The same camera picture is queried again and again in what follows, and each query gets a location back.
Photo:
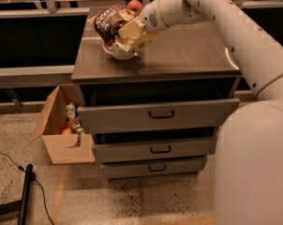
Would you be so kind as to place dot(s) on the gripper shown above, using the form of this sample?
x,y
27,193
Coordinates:
x,y
150,17

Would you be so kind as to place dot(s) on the brown chip bag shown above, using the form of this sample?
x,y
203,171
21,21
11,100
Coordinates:
x,y
108,22

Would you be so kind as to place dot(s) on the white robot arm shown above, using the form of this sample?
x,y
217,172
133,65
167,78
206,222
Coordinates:
x,y
249,148

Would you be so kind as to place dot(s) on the white paper bowl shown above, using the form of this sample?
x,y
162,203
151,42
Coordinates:
x,y
120,51

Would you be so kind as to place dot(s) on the red apple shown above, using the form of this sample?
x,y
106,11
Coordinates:
x,y
135,5

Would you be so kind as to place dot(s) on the grey drawer cabinet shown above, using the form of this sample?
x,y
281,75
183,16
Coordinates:
x,y
188,63

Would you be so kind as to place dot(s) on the top grey drawer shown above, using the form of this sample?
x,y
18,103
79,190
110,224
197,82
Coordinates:
x,y
156,116

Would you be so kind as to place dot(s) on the grey drawer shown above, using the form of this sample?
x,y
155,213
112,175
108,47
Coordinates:
x,y
156,116
153,167
139,151

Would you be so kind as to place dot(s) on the white bottle in box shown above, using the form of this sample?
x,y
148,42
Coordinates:
x,y
70,111

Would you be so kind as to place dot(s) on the green packet in box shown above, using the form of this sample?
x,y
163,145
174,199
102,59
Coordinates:
x,y
78,129

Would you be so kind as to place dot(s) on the orange fruit in box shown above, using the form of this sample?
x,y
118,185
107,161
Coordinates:
x,y
67,131

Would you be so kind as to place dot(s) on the middle grey drawer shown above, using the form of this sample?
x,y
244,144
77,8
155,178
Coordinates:
x,y
139,151

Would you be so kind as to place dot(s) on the open cardboard box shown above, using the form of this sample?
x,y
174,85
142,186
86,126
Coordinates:
x,y
62,148

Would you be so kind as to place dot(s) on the bottom grey drawer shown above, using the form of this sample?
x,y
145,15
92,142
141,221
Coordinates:
x,y
153,167

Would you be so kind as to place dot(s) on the black metal stand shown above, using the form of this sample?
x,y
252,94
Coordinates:
x,y
21,205

